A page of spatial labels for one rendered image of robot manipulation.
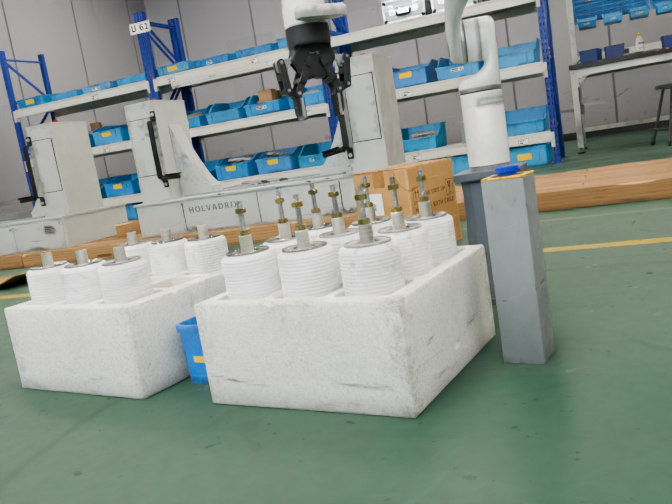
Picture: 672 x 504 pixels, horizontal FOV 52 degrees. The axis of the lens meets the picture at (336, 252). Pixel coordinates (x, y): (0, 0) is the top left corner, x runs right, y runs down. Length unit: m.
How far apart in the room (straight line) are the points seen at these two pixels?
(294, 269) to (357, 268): 0.11
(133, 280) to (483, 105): 0.82
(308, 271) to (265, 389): 0.21
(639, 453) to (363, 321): 0.40
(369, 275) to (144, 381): 0.52
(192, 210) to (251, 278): 2.53
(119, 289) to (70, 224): 2.90
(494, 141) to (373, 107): 1.74
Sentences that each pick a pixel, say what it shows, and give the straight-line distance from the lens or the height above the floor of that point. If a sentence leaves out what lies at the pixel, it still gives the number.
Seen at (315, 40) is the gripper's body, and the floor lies 0.58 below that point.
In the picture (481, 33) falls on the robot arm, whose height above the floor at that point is 0.59.
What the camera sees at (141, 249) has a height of 0.24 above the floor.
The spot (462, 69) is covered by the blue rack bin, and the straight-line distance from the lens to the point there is 5.79.
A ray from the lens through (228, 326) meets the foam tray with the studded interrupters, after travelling 1.15.
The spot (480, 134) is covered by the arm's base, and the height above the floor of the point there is 0.38.
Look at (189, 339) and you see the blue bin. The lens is 1.33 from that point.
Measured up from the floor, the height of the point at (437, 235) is 0.22.
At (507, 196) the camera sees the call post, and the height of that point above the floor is 0.28.
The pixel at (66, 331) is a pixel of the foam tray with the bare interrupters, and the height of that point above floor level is 0.13.
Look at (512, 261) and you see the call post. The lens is 1.15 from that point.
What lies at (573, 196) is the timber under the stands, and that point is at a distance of 2.97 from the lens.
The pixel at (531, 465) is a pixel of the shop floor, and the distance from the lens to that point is 0.88.
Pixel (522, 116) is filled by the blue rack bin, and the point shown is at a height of 0.40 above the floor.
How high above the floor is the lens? 0.41
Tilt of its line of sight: 9 degrees down
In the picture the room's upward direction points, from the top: 9 degrees counter-clockwise
